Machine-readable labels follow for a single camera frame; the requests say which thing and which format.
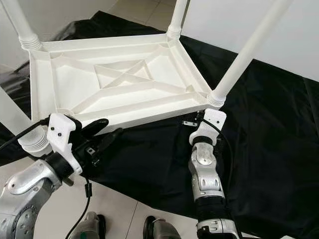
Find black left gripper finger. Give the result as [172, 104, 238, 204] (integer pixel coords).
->
[96, 129, 124, 149]
[81, 119, 109, 137]

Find white plastic children table top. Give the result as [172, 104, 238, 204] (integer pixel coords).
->
[29, 32, 214, 131]

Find grey left robot foot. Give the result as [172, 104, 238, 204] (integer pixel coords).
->
[80, 212, 108, 239]

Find grey robot foot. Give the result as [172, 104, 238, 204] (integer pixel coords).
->
[142, 217, 185, 239]
[80, 212, 108, 239]

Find grey right robot foot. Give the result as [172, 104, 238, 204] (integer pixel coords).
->
[142, 217, 185, 239]

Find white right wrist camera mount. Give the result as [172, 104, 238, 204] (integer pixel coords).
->
[189, 109, 227, 146]

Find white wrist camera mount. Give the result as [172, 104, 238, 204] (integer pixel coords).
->
[46, 114, 83, 175]
[189, 109, 227, 146]

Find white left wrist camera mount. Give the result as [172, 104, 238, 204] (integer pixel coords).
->
[46, 114, 83, 175]

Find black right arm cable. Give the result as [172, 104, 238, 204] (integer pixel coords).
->
[209, 119, 232, 170]

